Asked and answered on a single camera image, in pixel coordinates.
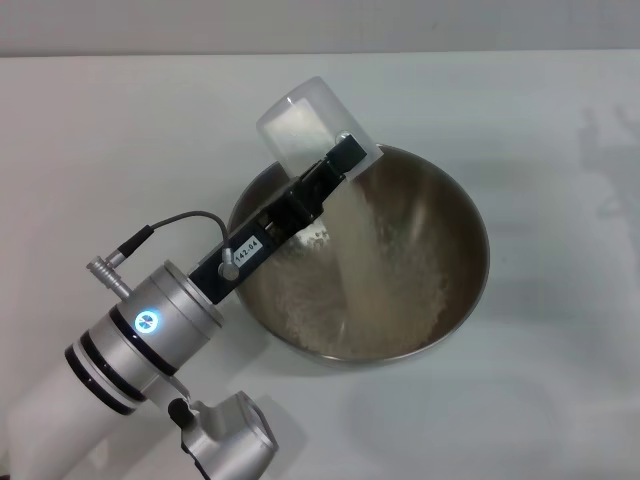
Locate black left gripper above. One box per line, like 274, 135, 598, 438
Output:
189, 134, 369, 305

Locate clear plastic measuring cup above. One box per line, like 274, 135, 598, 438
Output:
255, 75, 385, 184

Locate white rice grains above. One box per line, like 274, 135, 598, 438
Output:
279, 164, 449, 359

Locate stainless steel mixing bowl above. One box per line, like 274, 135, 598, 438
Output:
227, 143, 491, 371

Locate grey left gripper cable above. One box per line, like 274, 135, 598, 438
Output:
84, 209, 241, 297

